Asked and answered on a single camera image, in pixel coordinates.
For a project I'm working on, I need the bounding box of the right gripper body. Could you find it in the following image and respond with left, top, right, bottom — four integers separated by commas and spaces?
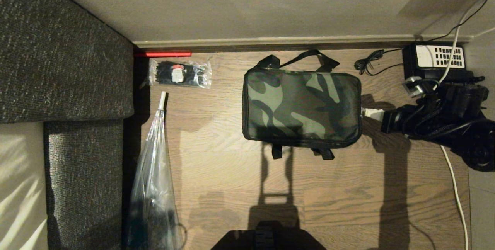
381, 104, 419, 135

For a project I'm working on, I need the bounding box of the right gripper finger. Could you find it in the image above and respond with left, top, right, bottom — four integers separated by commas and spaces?
361, 107, 386, 122

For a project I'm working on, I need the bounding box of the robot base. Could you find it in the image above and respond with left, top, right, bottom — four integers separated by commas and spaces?
210, 221, 328, 250

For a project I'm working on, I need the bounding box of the camouflage zip bag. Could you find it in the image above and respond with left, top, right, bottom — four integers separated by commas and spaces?
242, 49, 363, 160

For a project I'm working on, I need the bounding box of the clear plastic bag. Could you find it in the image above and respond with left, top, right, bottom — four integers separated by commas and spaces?
126, 91, 185, 250

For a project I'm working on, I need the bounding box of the black box with white panel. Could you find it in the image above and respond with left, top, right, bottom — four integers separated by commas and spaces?
402, 42, 474, 81

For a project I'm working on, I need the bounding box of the red bar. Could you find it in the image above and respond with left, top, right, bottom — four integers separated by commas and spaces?
134, 51, 192, 58

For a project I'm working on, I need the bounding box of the dark grey fabric sofa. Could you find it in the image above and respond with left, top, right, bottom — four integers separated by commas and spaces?
0, 0, 135, 250

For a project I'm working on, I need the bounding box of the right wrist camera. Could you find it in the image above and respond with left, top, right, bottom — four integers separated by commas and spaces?
402, 75, 440, 98

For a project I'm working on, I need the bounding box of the black cable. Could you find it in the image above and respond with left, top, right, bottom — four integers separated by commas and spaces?
354, 0, 495, 77

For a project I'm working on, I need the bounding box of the white cable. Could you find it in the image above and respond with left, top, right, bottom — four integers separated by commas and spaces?
435, 0, 495, 250

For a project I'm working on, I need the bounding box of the pack of black cable ties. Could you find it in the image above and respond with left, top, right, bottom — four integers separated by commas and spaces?
148, 58, 213, 89

